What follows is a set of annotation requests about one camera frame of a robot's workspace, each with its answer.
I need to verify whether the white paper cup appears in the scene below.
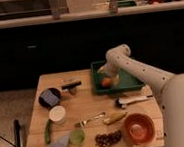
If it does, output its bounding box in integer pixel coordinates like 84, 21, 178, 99
48, 105, 66, 124

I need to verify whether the black bowl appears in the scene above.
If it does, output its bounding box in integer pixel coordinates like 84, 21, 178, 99
38, 88, 61, 109

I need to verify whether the orange red apple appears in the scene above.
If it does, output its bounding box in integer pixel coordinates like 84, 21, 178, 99
101, 77, 112, 89

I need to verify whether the green plastic tray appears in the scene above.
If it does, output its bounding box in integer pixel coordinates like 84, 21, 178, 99
90, 60, 144, 95

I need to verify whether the blue cloth in bowl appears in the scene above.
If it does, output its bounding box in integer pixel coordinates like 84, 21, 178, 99
41, 89, 60, 106

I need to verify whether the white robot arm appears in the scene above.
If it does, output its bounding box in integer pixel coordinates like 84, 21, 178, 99
100, 44, 184, 147

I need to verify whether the silver metal fork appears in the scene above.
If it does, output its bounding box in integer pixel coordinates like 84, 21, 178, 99
75, 112, 105, 128

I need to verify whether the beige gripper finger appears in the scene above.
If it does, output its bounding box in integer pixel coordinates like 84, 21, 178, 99
97, 66, 105, 74
112, 74, 120, 86

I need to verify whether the black handled scrub brush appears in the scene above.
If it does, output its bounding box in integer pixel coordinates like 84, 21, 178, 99
61, 78, 82, 96

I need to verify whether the grey blue sponge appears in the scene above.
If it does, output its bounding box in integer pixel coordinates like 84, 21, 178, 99
48, 135, 70, 147

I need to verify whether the dark grape bunch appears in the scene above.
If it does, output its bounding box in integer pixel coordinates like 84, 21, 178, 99
95, 130, 122, 147

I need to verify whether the wooden table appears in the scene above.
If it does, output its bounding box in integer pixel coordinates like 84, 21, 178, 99
13, 60, 169, 147

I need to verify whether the green cucumber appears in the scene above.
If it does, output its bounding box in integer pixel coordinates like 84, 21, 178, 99
44, 120, 52, 145

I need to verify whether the orange red bowl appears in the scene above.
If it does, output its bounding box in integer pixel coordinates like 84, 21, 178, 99
123, 113, 155, 146

